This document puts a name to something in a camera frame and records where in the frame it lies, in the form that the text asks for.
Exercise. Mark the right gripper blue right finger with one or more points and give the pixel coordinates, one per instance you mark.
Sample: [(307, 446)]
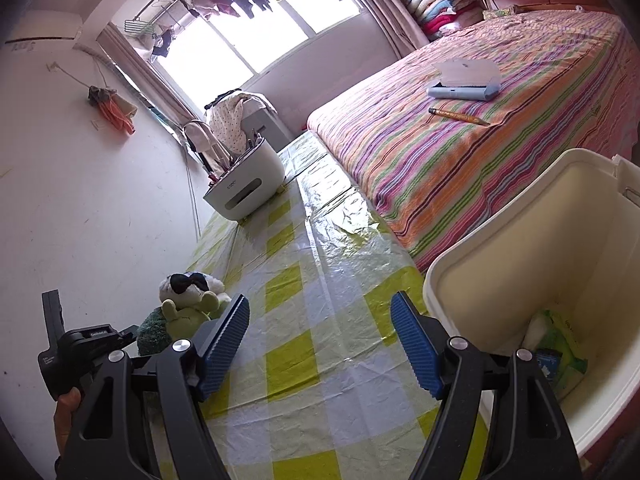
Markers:
[(421, 353)]

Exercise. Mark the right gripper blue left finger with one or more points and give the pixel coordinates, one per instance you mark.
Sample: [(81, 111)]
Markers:
[(221, 344)]

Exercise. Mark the panda and green plush toy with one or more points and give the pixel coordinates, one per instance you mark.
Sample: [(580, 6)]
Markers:
[(187, 300)]

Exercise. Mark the green plastic bag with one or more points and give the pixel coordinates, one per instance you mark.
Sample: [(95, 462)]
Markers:
[(556, 350)]

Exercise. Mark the cream plastic trash bin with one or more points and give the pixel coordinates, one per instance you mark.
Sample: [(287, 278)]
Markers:
[(570, 240)]

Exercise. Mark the left hand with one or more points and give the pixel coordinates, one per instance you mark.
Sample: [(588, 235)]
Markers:
[(66, 406)]

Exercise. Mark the yellow checkered plastic tablecloth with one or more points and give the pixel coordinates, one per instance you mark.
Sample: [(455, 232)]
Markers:
[(320, 387)]

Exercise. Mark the white desktop organizer box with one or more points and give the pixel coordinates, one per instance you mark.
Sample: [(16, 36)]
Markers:
[(250, 182)]

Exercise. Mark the striped bed sheet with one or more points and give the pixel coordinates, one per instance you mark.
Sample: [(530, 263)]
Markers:
[(436, 169)]

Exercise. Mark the yellow pencil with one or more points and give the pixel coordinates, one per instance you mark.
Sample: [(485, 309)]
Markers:
[(458, 117)]

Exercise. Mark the white cabinet with cloth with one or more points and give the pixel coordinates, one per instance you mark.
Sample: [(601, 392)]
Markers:
[(238, 119)]

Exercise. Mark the blue pencil case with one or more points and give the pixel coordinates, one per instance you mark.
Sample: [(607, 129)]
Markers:
[(466, 93)]

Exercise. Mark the pink curtain left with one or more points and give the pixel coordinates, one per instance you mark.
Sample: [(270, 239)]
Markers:
[(153, 86)]

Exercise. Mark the pink curtain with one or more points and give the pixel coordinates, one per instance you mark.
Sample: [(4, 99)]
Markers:
[(153, 86), (398, 26)]

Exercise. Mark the white air conditioner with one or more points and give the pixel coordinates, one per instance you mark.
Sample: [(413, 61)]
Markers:
[(39, 25)]

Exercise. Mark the pink curtain right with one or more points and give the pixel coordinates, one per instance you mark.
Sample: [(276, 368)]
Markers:
[(398, 26)]

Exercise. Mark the orange cloth on wall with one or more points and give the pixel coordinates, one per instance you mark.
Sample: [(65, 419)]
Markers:
[(114, 110)]

